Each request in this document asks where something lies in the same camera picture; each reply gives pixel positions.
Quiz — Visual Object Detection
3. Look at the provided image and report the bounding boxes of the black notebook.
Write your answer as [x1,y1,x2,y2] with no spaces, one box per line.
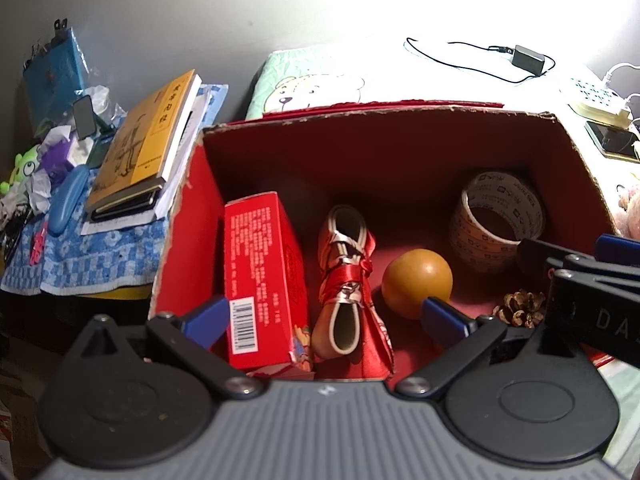
[90,186,164,222]

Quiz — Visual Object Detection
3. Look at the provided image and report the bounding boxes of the printed packing tape roll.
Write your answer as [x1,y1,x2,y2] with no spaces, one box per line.
[448,171,547,273]

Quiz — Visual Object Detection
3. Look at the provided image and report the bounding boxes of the orange wooden gourd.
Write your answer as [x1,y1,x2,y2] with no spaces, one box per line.
[381,248,453,321]

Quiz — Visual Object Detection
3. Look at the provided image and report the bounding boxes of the black phone holder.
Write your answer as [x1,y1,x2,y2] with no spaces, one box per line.
[72,94,114,139]

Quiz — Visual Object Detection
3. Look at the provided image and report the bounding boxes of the red silk scroll bundle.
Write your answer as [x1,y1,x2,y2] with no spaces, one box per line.
[311,204,396,380]

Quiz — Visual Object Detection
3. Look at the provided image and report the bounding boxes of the red packaging carton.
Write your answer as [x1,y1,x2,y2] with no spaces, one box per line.
[223,191,316,376]

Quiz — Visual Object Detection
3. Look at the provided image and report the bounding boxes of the pink ornament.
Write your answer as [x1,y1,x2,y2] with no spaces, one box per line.
[27,227,49,266]

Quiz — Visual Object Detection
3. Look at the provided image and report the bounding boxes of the crumpled white paper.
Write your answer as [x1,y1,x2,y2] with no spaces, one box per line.
[27,170,54,211]

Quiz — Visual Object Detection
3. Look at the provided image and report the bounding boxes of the blue glasses case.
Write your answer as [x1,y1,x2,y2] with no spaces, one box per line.
[47,166,91,236]

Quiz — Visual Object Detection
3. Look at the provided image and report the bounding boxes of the brown pine cone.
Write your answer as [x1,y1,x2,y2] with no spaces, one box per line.
[492,289,547,329]

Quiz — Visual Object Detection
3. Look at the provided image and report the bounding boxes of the blue hanging bag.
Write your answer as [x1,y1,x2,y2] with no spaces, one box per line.
[22,19,89,137]

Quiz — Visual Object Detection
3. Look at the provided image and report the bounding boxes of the pale cartoon print quilt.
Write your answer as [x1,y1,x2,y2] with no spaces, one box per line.
[245,40,640,466]

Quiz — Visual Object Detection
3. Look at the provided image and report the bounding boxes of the yellow book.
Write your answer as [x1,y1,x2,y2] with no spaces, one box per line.
[85,70,203,212]

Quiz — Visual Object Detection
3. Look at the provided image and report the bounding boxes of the black power adapter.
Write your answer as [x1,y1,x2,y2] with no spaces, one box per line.
[511,45,547,77]

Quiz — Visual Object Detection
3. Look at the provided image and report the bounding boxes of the white power strip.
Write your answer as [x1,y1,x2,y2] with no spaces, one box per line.
[560,77,633,128]

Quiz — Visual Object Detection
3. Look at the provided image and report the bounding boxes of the purple toy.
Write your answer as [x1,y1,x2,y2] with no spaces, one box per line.
[40,140,76,181]

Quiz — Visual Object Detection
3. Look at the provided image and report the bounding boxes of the black smartphone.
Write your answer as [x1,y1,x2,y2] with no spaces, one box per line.
[584,120,640,162]

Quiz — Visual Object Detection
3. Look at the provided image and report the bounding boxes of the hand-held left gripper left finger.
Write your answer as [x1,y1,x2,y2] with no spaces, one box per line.
[62,294,266,402]

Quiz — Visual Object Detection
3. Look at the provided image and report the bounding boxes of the blue patterned towel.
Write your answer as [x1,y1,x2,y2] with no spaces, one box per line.
[0,82,229,297]

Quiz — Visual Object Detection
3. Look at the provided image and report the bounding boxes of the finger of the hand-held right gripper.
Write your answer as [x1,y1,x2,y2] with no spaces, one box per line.
[516,236,640,292]
[594,233,640,275]

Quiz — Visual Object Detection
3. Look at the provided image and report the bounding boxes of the red cardboard box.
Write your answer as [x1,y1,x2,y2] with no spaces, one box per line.
[149,100,618,393]

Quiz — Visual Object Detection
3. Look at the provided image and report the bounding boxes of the white plug cable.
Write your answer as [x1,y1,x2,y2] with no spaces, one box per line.
[620,92,640,127]
[601,62,640,87]

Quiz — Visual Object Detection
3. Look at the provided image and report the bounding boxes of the small white black toy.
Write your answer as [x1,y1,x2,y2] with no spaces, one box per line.
[0,195,31,231]

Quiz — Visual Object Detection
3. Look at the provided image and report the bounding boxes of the crumpled clear plastic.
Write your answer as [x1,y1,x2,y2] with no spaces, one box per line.
[75,85,126,126]

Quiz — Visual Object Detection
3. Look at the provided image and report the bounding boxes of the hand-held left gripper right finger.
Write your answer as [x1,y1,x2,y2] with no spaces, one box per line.
[394,296,592,400]

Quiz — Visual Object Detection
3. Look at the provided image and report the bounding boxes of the small green toy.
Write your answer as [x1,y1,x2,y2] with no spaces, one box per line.
[0,145,44,199]

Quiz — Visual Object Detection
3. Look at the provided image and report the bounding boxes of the black adapter cable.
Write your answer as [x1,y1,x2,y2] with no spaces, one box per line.
[405,36,557,85]

